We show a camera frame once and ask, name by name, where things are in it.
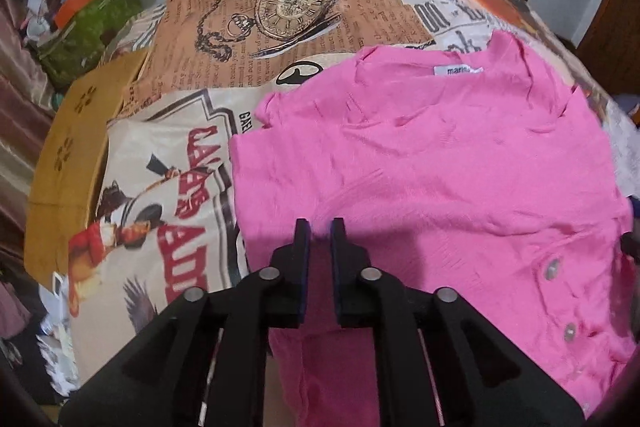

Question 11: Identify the wooden lap desk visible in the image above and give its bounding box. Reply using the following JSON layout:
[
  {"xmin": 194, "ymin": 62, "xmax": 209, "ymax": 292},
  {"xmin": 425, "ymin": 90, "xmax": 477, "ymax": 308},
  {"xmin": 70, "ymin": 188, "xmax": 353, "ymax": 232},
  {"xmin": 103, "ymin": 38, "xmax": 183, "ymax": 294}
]
[{"xmin": 24, "ymin": 52, "xmax": 151, "ymax": 288}]

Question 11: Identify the striped brown curtain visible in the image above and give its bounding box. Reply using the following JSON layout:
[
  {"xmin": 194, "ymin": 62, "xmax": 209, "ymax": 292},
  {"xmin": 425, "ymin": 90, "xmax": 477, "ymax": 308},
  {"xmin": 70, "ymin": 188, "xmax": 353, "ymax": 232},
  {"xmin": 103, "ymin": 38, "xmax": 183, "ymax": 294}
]
[{"xmin": 0, "ymin": 0, "xmax": 56, "ymax": 258}]

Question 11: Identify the pink buttoned cardigan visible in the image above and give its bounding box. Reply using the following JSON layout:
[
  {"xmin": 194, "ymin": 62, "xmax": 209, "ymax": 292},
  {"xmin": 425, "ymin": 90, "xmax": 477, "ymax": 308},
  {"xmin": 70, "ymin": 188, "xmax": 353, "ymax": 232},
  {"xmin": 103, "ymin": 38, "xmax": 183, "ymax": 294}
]
[{"xmin": 229, "ymin": 29, "xmax": 638, "ymax": 427}]

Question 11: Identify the orange box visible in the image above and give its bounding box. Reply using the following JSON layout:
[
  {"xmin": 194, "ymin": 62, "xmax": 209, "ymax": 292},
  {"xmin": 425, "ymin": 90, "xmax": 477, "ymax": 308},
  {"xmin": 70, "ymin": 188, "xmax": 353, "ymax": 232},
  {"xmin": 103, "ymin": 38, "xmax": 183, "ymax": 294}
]
[{"xmin": 55, "ymin": 0, "xmax": 103, "ymax": 28}]

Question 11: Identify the green patterned cover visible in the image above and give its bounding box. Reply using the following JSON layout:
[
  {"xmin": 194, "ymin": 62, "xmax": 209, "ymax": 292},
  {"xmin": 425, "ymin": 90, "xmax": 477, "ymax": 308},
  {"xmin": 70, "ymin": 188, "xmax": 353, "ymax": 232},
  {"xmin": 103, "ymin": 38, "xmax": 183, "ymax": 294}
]
[{"xmin": 37, "ymin": 0, "xmax": 146, "ymax": 82}]

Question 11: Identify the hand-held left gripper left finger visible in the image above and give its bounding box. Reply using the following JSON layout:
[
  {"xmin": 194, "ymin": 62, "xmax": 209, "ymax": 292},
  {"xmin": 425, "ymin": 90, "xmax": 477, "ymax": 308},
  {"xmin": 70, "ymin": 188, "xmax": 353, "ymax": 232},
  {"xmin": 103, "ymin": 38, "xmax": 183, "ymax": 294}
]
[{"xmin": 59, "ymin": 218, "xmax": 313, "ymax": 427}]

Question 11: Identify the pile of white papers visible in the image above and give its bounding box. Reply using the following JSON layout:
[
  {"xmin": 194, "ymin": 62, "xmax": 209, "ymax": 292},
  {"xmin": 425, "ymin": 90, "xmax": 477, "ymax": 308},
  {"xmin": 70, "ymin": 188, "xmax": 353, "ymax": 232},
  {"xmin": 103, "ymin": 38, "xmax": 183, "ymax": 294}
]
[{"xmin": 40, "ymin": 272, "xmax": 81, "ymax": 393}]

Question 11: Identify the brown wooden wardrobe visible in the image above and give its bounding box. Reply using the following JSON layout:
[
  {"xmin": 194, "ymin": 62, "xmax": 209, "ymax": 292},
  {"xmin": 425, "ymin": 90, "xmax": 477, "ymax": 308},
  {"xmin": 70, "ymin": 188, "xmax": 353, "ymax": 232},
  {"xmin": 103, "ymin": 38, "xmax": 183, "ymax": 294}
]
[{"xmin": 575, "ymin": 0, "xmax": 640, "ymax": 72}]

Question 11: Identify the printed bed sheet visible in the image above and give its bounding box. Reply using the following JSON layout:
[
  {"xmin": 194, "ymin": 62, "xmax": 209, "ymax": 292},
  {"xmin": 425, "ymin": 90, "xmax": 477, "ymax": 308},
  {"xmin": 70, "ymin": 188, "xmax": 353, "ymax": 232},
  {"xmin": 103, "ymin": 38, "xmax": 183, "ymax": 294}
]
[{"xmin": 65, "ymin": 0, "xmax": 640, "ymax": 378}]

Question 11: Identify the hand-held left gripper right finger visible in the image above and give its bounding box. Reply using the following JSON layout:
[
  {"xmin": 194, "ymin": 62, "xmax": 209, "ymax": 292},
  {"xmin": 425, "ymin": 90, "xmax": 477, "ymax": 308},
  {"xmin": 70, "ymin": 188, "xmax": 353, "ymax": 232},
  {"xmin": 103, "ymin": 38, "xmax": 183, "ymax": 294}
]
[{"xmin": 330, "ymin": 217, "xmax": 586, "ymax": 427}]

